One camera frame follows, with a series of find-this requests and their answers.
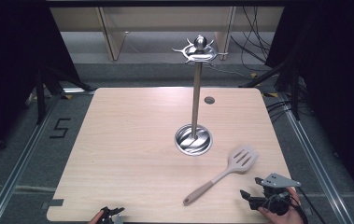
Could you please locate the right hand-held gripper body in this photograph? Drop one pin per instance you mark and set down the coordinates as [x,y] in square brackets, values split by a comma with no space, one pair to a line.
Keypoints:
[278,181]

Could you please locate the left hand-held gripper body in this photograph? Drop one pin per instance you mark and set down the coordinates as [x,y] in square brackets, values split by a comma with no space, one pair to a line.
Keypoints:
[118,219]

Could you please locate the beige slotted spatula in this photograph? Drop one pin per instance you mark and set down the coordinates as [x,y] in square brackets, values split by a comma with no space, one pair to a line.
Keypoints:
[197,194]

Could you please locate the steel utensil rack with hooks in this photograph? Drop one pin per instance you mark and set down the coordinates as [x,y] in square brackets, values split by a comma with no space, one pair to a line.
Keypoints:
[196,93]

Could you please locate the person's left hand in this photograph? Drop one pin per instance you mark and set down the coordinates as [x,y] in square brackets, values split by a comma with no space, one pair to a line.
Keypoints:
[95,219]

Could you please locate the person's right hand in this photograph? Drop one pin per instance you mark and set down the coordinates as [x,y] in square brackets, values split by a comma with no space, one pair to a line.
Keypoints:
[278,219]

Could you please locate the black metal stand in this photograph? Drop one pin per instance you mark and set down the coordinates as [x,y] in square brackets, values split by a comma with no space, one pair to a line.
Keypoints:
[40,99]
[295,93]

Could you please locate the grey round table grommet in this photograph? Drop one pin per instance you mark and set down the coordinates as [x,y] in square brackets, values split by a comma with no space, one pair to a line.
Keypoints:
[209,100]

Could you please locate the black curtain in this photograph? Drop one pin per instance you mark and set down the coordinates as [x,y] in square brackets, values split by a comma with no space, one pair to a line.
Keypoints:
[336,77]
[12,62]

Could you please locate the beige wooden furniture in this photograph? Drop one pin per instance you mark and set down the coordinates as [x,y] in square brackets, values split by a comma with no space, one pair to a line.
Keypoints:
[165,18]

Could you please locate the aluminium floor rail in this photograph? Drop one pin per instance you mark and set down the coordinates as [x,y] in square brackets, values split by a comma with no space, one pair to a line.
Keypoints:
[16,174]
[314,161]

